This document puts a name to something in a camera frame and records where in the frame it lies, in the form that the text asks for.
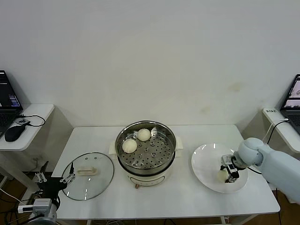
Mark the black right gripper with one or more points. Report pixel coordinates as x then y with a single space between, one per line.
234 175

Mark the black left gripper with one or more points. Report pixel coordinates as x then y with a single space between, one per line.
52 185

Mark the white steamed baozi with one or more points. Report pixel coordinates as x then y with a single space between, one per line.
129 146
221 176
143 134

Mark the round glass pot lid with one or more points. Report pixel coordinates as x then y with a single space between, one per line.
89 161

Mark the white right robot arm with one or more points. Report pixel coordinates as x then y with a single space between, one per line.
276 168

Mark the stainless steel steamer basket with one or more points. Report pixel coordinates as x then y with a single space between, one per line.
154 154

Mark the white round plate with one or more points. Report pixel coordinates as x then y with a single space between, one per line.
206 164

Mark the white side table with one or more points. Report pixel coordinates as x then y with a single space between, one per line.
284 133
30 131

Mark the black computer mouse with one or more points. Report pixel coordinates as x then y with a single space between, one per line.
14 133

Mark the small black printed dongle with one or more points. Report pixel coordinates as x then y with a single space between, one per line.
22 122

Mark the cream electric cooking pot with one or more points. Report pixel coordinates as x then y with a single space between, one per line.
150 180

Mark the dark grey open laptop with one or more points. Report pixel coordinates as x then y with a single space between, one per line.
7 98
291 100

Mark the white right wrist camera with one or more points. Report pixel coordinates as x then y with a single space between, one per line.
226 159

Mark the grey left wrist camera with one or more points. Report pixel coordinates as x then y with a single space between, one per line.
42 205

